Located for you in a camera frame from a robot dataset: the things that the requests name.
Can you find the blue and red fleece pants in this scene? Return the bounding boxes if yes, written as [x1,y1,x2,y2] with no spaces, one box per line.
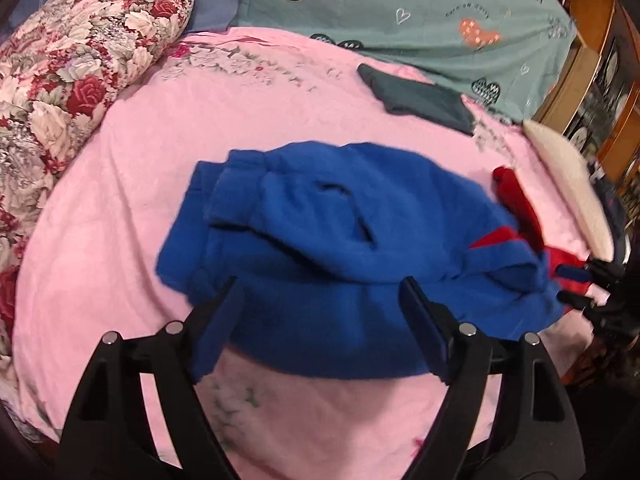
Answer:
[156,142,565,380]

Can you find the cream white pillow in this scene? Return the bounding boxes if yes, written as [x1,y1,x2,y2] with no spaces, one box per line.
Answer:
[522,119,614,261]

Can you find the pink floral bed sheet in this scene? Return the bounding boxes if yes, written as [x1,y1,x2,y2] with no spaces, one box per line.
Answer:
[13,27,592,479]

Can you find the wooden display cabinet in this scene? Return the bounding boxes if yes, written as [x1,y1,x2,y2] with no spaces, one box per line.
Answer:
[529,0,640,212]

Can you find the dark green folded garment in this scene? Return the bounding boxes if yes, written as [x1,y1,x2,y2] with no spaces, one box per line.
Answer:
[357,64,475,136]

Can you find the teal heart pattern blanket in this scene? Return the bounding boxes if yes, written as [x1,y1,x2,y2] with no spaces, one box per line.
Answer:
[233,0,577,120]

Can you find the red floral quilt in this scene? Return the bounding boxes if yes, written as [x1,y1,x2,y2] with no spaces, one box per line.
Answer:
[0,0,196,396]

